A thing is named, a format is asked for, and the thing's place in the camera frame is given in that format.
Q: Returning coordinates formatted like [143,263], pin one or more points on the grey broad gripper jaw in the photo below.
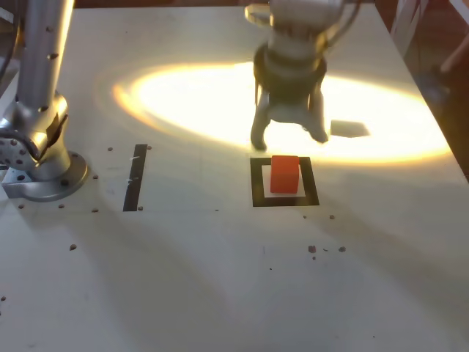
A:
[315,117]

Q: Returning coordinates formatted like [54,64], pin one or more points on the grey narrow gripper jaw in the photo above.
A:
[259,128]

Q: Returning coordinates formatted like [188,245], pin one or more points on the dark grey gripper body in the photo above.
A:
[289,96]

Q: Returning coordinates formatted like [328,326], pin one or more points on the red cube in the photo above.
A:
[285,176]

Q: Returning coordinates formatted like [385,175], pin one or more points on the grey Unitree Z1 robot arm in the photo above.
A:
[40,55]

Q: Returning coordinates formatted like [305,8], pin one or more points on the black tape square outline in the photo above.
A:
[256,183]

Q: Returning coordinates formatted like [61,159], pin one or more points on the black tape strip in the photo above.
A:
[132,183]

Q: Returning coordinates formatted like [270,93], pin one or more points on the person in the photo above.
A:
[456,58]

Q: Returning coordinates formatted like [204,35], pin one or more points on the wooden frame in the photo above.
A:
[405,25]

